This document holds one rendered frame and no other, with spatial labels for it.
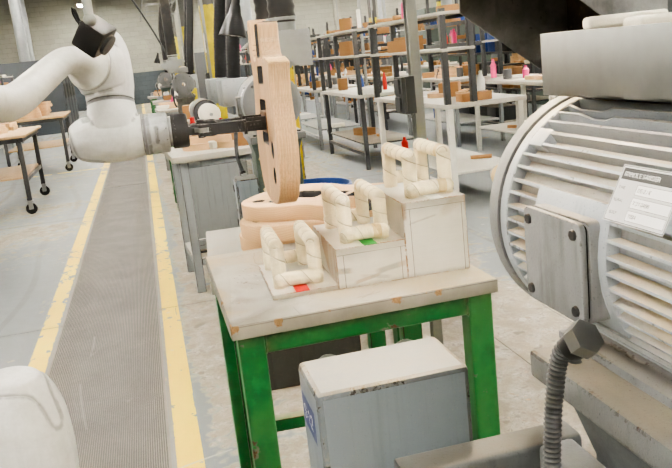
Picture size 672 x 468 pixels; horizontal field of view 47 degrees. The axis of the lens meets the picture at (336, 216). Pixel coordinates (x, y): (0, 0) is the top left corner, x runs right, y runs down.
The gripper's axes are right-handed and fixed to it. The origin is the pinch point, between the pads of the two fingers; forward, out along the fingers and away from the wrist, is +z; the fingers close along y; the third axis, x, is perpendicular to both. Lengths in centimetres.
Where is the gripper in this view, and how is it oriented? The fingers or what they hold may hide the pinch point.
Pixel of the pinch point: (262, 121)
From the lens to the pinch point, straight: 176.1
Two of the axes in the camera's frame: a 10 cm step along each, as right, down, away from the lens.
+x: -0.9, -9.8, -2.0
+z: 9.7, -1.3, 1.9
